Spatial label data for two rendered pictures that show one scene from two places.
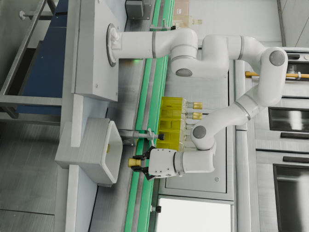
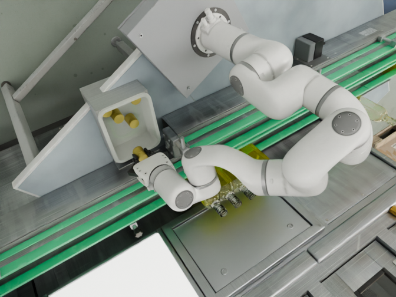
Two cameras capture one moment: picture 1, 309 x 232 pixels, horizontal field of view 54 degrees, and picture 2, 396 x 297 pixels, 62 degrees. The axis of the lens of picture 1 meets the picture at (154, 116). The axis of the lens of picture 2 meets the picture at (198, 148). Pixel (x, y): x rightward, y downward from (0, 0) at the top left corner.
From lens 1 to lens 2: 0.68 m
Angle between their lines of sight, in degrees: 33
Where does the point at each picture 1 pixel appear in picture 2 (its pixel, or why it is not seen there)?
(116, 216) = (93, 192)
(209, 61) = (266, 83)
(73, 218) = (50, 147)
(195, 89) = not seen: hidden behind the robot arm
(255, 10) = not seen: outside the picture
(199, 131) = (193, 151)
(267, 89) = (297, 154)
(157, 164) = (146, 164)
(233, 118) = (240, 168)
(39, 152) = not seen: hidden behind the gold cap
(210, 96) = (320, 198)
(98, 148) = (110, 102)
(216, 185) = (216, 275)
